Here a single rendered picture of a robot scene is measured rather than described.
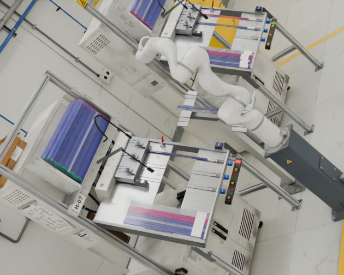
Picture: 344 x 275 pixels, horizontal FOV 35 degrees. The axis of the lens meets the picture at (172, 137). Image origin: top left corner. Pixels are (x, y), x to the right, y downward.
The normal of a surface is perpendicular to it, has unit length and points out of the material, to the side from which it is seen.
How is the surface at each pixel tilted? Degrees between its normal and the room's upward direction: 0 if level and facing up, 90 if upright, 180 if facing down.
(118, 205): 43
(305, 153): 90
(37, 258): 89
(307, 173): 90
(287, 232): 0
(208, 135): 90
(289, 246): 0
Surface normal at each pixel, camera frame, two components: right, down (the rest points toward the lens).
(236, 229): 0.62, -0.33
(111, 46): -0.27, 0.76
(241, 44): -0.09, -0.63
